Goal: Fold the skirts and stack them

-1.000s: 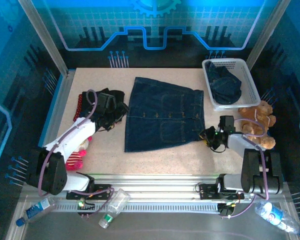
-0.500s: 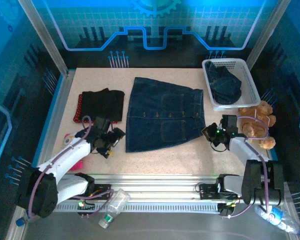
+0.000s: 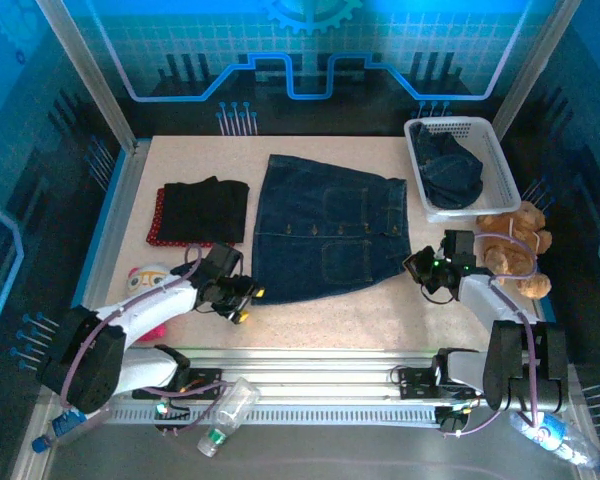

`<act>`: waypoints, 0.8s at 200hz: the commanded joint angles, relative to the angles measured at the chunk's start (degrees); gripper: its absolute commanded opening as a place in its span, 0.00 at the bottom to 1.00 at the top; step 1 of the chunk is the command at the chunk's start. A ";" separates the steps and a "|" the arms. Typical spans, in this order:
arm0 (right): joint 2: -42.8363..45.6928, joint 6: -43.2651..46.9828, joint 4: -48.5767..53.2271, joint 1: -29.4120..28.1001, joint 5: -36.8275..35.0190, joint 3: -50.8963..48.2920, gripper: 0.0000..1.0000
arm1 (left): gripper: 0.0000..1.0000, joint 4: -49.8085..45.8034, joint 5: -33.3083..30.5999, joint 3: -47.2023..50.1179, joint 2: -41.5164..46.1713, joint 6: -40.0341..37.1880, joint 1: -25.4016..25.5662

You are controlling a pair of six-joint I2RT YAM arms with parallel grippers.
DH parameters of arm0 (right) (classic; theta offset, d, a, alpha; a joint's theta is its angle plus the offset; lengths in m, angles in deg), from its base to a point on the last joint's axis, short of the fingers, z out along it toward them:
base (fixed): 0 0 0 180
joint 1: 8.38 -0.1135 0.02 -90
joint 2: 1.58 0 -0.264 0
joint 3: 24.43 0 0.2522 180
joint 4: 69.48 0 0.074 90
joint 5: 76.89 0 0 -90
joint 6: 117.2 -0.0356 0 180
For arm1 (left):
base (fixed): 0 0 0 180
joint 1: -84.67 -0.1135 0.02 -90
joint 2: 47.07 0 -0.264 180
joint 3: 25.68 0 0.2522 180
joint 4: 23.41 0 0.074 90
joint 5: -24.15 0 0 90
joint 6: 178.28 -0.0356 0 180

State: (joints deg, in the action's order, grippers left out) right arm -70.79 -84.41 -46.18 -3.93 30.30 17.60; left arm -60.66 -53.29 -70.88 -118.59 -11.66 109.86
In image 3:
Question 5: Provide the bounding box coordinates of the black skirt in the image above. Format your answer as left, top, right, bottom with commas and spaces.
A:
158, 175, 251, 246

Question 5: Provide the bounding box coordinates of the dark blue denim skirt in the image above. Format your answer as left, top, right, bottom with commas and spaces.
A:
249, 153, 413, 306
410, 122, 485, 210

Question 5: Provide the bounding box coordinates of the red polka dot skirt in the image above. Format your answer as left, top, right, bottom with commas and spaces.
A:
146, 187, 237, 249

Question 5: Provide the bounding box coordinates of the pink and white plush toy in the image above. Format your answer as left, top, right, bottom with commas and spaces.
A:
125, 263, 181, 342

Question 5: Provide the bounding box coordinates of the clear bottle with green cap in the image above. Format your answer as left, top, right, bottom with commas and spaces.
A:
196, 377, 261, 457

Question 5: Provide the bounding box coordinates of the brown teddy bear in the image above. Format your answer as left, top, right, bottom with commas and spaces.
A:
474, 200, 555, 300

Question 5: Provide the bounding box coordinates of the black connector box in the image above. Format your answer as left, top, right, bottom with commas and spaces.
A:
437, 405, 469, 435
153, 397, 191, 436

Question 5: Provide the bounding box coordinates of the white plastic basket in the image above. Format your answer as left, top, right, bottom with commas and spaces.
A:
403, 115, 524, 224

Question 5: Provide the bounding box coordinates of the large blue label water bottle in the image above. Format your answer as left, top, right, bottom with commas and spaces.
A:
508, 409, 600, 476

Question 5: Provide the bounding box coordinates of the blue capped water bottle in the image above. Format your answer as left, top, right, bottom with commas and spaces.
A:
31, 405, 109, 454

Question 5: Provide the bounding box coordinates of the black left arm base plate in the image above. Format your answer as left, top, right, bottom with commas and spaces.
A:
132, 367, 224, 401

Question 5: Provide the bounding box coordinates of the aluminium frame rail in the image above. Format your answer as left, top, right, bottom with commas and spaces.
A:
39, 346, 581, 405

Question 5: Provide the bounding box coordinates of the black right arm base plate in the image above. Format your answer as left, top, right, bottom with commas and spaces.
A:
397, 366, 490, 401

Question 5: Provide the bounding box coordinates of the slotted grey cable duct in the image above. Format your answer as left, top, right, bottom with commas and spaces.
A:
104, 403, 441, 426

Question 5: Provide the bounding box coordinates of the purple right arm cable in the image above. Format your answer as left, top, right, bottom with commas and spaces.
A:
444, 232, 540, 439

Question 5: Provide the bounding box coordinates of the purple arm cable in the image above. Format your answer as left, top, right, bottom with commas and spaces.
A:
444, 232, 540, 439
59, 243, 231, 437

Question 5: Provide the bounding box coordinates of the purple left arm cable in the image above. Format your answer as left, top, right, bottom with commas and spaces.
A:
59, 243, 231, 437

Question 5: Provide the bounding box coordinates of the aluminium frame post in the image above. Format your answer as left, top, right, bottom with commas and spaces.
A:
34, 0, 139, 152
492, 0, 582, 140

